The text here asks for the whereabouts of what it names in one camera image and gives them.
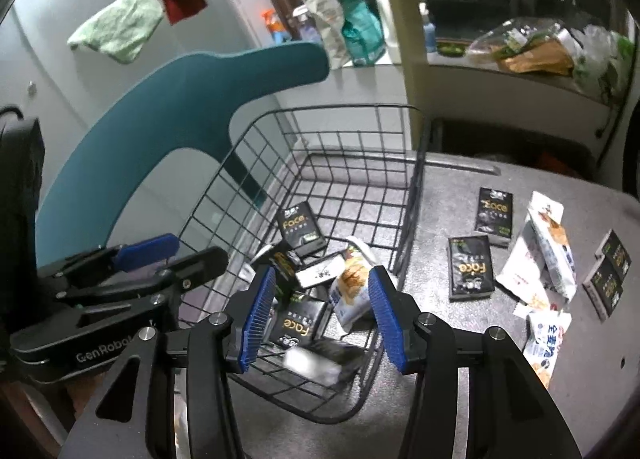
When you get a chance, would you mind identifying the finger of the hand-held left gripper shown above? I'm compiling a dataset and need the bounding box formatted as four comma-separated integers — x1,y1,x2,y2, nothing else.
40,234,180,290
57,247,229,320

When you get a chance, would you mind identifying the blue white cracker packet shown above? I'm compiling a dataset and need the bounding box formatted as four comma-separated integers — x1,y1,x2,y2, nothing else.
327,236,386,332
520,309,572,390
525,191,577,302

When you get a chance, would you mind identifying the black product box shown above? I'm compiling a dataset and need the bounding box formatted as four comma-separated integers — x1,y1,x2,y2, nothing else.
282,339,368,387

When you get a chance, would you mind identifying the white packet red label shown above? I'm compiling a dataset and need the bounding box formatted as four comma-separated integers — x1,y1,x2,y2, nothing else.
495,234,551,319

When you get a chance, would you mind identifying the blue pump bottle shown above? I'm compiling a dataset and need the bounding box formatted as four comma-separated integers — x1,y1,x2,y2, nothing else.
422,1,439,54

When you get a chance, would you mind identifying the teal chair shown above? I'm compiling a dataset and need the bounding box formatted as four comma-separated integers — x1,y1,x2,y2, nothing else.
35,44,331,272

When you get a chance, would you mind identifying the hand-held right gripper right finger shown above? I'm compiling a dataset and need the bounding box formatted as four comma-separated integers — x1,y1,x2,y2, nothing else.
368,266,581,459

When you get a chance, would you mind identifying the small white snack packet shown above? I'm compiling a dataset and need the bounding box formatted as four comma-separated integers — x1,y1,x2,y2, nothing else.
240,246,273,285

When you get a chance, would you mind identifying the white stand-up pouch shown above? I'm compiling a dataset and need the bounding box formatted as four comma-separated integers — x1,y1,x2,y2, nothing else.
300,0,352,68

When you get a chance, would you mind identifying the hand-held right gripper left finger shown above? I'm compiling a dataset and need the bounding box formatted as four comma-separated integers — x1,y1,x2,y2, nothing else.
60,266,277,459

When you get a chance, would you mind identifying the teal stand-up pouch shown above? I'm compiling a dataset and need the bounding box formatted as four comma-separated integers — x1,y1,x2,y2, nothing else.
341,0,386,66

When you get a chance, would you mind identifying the orange spray bottle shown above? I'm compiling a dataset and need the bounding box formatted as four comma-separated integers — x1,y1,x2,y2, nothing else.
261,9,289,44

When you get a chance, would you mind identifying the green towel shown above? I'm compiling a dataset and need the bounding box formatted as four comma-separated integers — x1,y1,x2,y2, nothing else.
67,0,165,64

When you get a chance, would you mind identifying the black power cable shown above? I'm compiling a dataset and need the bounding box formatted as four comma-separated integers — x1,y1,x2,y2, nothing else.
595,84,624,140

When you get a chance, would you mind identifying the clear bag of groceries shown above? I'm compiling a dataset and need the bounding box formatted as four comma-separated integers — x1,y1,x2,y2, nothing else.
467,19,576,78

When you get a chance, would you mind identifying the white green plastic bag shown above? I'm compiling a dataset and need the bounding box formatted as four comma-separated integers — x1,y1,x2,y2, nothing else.
570,24,636,100

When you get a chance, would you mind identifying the black wire basket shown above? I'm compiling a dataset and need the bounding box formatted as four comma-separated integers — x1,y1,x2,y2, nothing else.
172,104,427,425

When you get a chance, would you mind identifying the pale yellow shelf unit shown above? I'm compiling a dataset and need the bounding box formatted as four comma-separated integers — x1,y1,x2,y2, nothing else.
367,0,640,154

